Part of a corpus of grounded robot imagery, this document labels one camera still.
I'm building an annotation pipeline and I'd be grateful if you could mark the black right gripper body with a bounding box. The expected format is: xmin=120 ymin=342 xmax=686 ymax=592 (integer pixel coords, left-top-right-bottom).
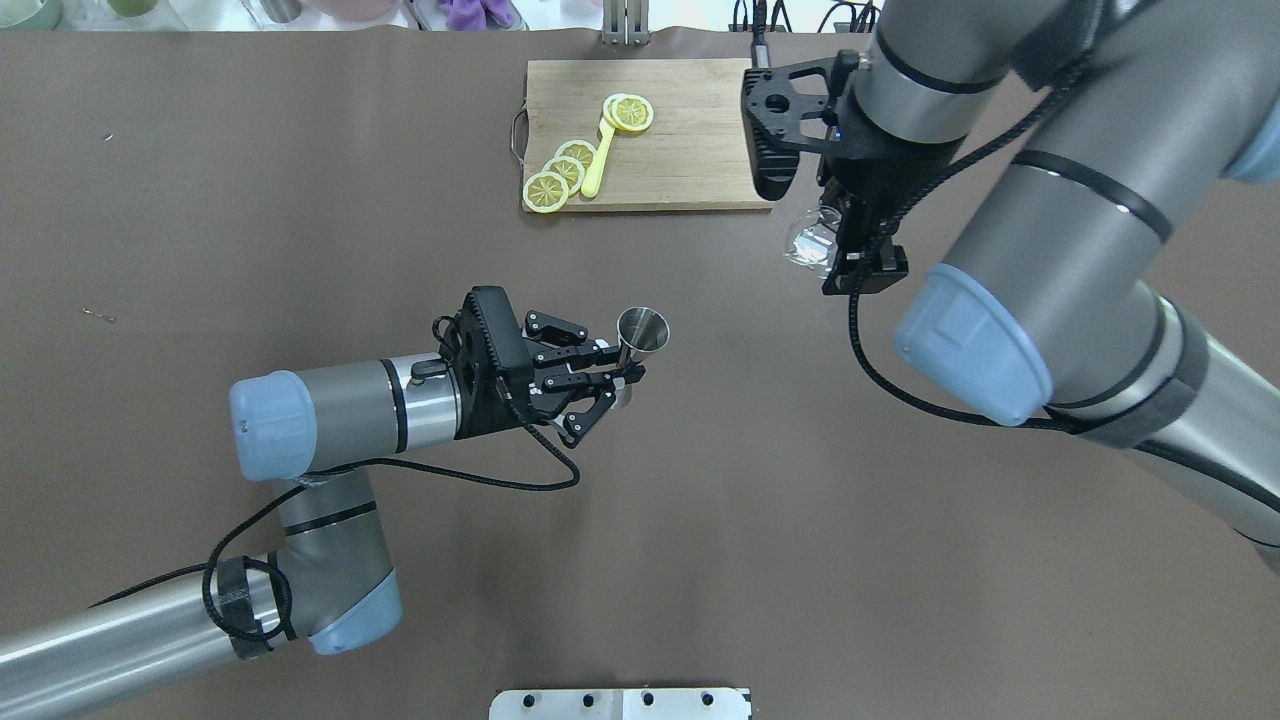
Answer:
xmin=818 ymin=138 xmax=963 ymax=251

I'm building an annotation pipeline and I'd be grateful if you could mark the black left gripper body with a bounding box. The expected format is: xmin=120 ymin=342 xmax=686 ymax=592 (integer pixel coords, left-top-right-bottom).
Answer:
xmin=452 ymin=286 xmax=541 ymax=441

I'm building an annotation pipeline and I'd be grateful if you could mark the clear glass beaker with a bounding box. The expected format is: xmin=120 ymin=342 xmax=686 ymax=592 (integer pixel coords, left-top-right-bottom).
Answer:
xmin=783 ymin=205 xmax=842 ymax=277

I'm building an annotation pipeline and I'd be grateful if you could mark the steel jigger measuring cup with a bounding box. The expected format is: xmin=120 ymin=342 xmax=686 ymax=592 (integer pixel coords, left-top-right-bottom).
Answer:
xmin=614 ymin=306 xmax=669 ymax=409

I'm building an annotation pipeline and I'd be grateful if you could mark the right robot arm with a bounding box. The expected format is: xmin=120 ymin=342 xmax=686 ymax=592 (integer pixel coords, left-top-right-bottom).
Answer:
xmin=852 ymin=1 xmax=1277 ymax=569

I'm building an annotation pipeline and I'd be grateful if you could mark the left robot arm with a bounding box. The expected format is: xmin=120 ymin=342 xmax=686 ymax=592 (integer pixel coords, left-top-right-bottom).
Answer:
xmin=3 ymin=286 xmax=669 ymax=719

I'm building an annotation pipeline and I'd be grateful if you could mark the green cup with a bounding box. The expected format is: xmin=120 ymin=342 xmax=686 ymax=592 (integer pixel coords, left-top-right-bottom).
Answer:
xmin=0 ymin=0 xmax=63 ymax=32

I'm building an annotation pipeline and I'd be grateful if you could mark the lemon slice outer end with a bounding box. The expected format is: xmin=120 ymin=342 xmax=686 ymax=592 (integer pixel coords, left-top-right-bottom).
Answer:
xmin=521 ymin=170 xmax=572 ymax=214

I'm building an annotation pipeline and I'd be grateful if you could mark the lemon slice middle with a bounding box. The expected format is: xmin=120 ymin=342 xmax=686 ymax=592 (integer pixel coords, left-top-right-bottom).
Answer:
xmin=543 ymin=155 xmax=588 ymax=196

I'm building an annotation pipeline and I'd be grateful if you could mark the wooden cutting board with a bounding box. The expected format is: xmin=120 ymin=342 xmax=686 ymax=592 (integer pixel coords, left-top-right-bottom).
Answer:
xmin=524 ymin=58 xmax=772 ymax=213

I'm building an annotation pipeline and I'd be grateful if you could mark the lemon slice inner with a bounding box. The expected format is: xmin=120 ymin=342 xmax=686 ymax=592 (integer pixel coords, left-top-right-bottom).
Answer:
xmin=554 ymin=138 xmax=596 ymax=169

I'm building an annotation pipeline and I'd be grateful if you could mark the lemon slice on knife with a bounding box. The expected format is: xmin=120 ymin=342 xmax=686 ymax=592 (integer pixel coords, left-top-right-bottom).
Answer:
xmin=602 ymin=94 xmax=655 ymax=133

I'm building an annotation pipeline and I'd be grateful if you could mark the purple cloth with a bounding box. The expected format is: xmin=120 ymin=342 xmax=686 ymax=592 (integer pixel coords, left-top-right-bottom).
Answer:
xmin=439 ymin=0 xmax=524 ymax=32

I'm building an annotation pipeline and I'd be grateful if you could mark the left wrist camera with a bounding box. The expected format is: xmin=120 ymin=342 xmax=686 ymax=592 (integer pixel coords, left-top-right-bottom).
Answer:
xmin=454 ymin=286 xmax=536 ymax=427

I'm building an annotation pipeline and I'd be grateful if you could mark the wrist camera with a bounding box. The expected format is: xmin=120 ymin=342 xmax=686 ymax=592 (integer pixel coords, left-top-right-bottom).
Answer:
xmin=740 ymin=44 xmax=863 ymax=201
xmin=454 ymin=286 xmax=536 ymax=427

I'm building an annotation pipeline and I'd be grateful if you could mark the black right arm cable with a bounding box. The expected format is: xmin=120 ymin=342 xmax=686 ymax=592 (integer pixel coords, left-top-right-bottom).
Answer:
xmin=750 ymin=0 xmax=1101 ymax=433

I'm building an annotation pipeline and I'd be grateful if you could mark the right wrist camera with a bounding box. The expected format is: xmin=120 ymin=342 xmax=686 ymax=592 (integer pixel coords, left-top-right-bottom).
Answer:
xmin=740 ymin=44 xmax=863 ymax=201

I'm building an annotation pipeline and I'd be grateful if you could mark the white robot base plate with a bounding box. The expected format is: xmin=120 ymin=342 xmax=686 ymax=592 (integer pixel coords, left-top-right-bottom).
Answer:
xmin=488 ymin=687 xmax=754 ymax=719

